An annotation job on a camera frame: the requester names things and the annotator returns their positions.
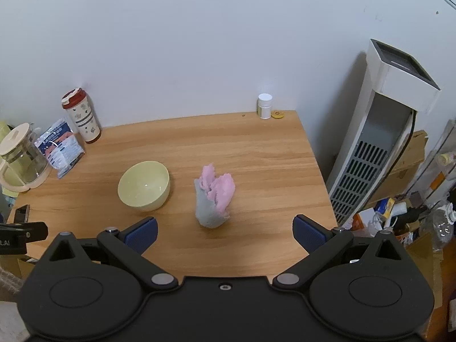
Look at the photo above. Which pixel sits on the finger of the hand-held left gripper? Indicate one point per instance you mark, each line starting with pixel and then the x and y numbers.
pixel 23 213

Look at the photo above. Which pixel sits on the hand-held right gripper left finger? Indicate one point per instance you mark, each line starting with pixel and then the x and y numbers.
pixel 143 234

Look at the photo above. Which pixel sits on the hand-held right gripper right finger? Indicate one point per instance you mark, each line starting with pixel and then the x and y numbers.
pixel 309 234

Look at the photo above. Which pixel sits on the pale green bowl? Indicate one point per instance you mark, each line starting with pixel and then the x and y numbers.
pixel 144 189

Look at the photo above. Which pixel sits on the pink and grey cloth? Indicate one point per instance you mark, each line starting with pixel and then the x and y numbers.
pixel 213 199

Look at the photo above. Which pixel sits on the small cardboard box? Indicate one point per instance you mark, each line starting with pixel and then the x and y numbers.
pixel 26 266

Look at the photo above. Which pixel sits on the glass pitcher with cream lid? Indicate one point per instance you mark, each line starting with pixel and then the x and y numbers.
pixel 22 160

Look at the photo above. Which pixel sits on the blue and white packet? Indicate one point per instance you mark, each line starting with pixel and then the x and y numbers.
pixel 62 148

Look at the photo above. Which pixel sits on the blue and yellow carton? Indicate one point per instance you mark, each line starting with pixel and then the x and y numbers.
pixel 385 207

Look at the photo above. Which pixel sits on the red lidded patterned tumbler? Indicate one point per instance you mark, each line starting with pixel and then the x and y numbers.
pixel 82 119

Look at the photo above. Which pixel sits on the white tower fan heater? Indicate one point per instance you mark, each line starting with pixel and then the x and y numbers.
pixel 377 131

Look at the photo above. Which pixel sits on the yellow tape roll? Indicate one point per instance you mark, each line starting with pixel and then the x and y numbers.
pixel 277 114

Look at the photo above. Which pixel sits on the brown cardboard box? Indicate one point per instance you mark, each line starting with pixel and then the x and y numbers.
pixel 409 160

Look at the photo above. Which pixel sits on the clear plastic bottle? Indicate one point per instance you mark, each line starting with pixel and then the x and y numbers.
pixel 441 226

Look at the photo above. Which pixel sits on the small white capped bottle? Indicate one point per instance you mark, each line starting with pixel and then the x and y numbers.
pixel 264 107

